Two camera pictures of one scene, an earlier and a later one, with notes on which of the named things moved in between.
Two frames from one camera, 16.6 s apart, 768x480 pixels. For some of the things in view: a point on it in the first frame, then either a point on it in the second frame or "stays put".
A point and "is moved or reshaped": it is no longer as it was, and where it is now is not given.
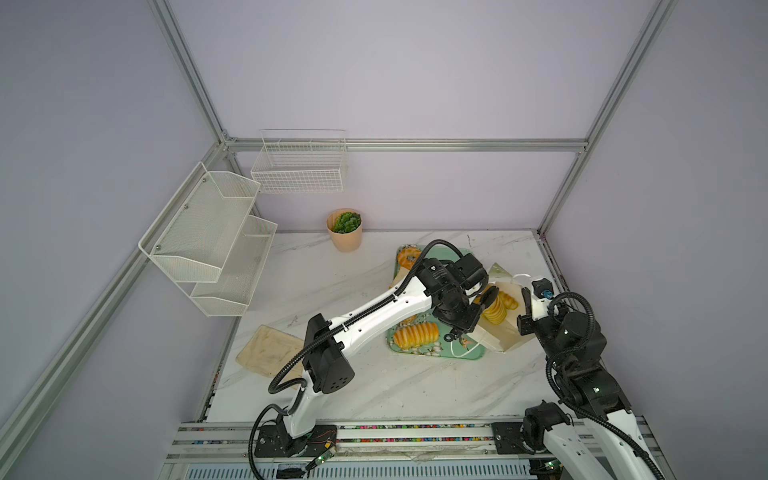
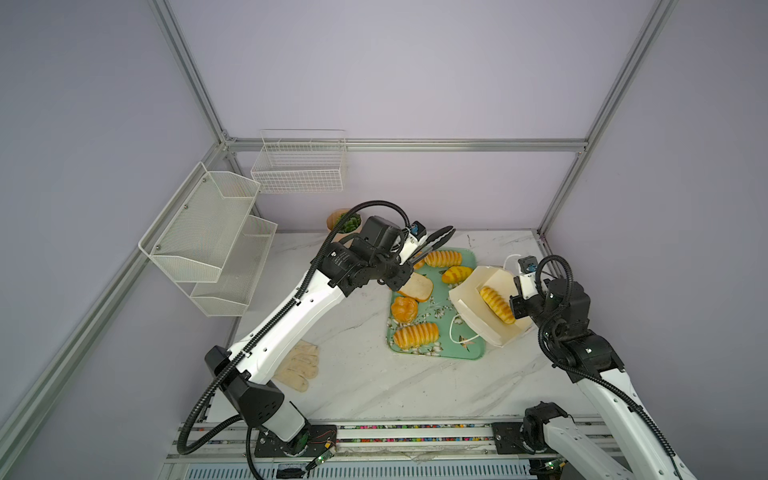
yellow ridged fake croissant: (497, 311) is moved or reshaped
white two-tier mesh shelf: (206, 238) stays put
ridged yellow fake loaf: (413, 335) stays put
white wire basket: (297, 161) stays put
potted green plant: (345, 228) stays put
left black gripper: (466, 324) → (404, 272)
